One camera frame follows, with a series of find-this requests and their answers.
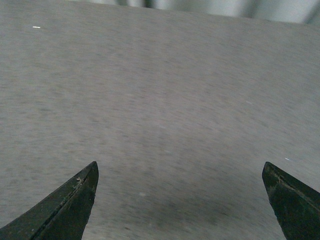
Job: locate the grey curtain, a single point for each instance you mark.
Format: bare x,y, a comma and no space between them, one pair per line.
290,11

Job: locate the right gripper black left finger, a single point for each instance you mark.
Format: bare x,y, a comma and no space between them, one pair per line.
62,215

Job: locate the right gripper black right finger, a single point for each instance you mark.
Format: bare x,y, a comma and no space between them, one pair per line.
295,204

